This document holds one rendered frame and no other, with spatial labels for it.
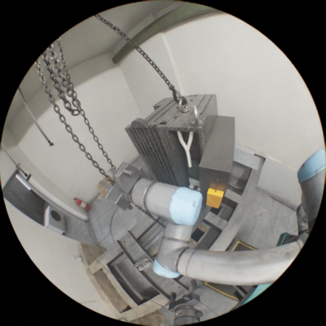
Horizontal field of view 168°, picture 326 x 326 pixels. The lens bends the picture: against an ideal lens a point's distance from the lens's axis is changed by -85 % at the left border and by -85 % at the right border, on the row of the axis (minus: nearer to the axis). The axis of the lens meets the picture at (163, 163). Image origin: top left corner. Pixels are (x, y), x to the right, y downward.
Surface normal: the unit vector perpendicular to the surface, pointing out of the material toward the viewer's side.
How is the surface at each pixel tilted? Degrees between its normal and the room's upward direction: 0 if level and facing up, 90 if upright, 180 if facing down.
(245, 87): 90
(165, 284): 0
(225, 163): 0
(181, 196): 9
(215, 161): 0
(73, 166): 90
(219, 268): 24
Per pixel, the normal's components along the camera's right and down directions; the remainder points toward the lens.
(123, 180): 0.84, 0.11
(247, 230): -0.30, -0.66
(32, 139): 0.68, 0.36
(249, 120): -0.67, 0.66
